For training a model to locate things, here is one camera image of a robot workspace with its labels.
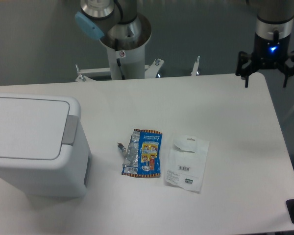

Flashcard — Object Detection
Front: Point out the white plastic packaging bag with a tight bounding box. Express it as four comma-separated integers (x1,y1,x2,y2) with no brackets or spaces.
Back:
165,135,210,193

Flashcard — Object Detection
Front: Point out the white trash can lid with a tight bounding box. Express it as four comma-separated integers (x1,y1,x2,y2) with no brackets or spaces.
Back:
0,94,81,160

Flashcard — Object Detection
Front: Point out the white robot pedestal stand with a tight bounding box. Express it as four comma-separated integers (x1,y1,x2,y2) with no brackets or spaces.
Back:
74,44,201,83

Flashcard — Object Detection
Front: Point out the blue foil snack wrapper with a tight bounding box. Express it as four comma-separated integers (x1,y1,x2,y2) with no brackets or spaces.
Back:
118,129,162,178

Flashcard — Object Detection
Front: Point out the silver robot arm blue cap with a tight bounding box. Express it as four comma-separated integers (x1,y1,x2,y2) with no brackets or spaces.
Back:
75,0,294,81

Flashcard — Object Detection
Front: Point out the white plastic trash can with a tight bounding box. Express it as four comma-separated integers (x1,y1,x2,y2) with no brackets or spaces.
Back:
0,93,91,197

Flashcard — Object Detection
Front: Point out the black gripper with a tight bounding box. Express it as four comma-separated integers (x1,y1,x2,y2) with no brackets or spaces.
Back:
235,33,294,88

